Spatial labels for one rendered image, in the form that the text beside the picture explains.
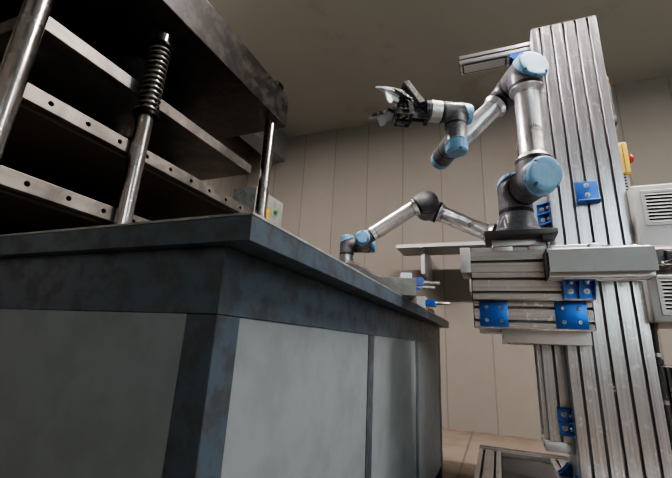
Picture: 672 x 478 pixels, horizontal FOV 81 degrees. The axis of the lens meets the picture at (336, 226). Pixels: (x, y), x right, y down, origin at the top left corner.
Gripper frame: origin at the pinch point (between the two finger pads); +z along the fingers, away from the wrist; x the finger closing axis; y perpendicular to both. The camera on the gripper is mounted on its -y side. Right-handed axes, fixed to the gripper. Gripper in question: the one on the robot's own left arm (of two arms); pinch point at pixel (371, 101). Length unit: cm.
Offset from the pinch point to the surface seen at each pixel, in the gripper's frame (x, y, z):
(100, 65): -1, -5, 92
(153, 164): 24, 17, 78
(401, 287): 13, 62, -12
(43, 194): -2, 46, 93
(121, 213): 16, 42, 80
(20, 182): -8, 45, 96
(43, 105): -11, 22, 96
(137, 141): 12, 16, 80
